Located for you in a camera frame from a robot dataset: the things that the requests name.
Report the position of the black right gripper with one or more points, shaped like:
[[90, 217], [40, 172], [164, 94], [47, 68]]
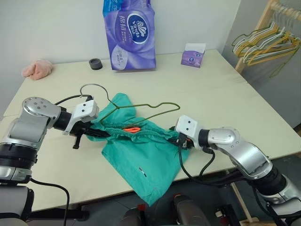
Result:
[[185, 143]]

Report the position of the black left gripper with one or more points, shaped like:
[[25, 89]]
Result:
[[82, 129]]

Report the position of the green shorts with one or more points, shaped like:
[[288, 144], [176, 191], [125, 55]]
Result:
[[145, 164]]

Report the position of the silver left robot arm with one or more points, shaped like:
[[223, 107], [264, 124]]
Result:
[[28, 127]]

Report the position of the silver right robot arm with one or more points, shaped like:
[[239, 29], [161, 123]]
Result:
[[247, 150]]

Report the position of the white rack hanger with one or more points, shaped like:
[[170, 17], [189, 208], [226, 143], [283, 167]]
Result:
[[256, 55]]

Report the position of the dark green rack hanger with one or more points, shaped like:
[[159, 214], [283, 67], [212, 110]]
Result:
[[240, 37]]

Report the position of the yellow rack hanger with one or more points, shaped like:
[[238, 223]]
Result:
[[263, 58]]

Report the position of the light green rack hanger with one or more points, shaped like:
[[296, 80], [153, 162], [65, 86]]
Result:
[[282, 64]]

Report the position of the black round cup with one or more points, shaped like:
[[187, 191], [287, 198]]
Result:
[[95, 64]]

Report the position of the small purple tissue box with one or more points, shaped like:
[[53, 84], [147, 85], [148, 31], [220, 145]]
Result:
[[191, 58]]

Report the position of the pink plush cloth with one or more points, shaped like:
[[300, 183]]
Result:
[[37, 69]]

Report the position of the large purple tissue pack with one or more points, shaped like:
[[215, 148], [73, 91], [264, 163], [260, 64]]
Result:
[[131, 47]]

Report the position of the wooden table leg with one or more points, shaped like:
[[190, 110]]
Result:
[[241, 202]]

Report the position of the wooden clothes rack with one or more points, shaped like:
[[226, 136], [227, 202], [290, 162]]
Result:
[[241, 63]]

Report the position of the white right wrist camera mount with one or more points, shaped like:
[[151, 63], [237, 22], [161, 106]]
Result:
[[188, 126]]

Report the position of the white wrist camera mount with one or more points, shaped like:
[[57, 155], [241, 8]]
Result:
[[188, 126], [84, 110]]

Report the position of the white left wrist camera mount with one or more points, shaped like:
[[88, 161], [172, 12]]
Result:
[[84, 110]]

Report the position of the black table frame bar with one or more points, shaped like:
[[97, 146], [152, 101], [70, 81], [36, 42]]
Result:
[[58, 215]]

